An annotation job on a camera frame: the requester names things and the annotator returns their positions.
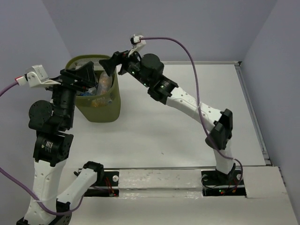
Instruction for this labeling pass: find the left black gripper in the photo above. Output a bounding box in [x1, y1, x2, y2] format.
[45, 60, 98, 126]

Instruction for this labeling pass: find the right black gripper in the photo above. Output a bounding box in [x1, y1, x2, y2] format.
[98, 46, 150, 88]

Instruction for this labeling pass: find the clear plastic bottle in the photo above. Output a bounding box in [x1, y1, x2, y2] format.
[97, 71, 113, 95]

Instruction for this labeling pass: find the orange tea bottle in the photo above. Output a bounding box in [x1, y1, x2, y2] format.
[91, 94, 110, 107]

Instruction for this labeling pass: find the blue label bottle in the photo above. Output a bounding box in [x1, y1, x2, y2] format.
[79, 91, 95, 96]

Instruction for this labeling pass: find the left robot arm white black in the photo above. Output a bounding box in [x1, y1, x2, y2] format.
[17, 62, 104, 225]

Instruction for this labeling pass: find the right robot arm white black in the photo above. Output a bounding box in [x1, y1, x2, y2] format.
[99, 51, 236, 184]

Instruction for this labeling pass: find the green mesh waste bin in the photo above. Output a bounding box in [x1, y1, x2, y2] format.
[65, 54, 121, 123]

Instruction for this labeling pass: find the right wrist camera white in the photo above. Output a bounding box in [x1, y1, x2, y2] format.
[128, 34, 146, 57]

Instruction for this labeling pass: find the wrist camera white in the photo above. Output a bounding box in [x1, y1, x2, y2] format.
[15, 65, 61, 89]
[128, 34, 146, 57]

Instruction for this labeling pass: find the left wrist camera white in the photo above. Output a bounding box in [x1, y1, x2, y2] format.
[15, 65, 61, 89]

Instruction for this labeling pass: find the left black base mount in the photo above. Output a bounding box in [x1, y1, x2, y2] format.
[84, 170, 120, 197]

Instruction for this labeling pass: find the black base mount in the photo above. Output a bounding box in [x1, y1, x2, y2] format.
[201, 170, 247, 197]
[84, 170, 120, 197]

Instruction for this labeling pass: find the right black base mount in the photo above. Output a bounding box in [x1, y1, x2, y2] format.
[201, 170, 247, 197]

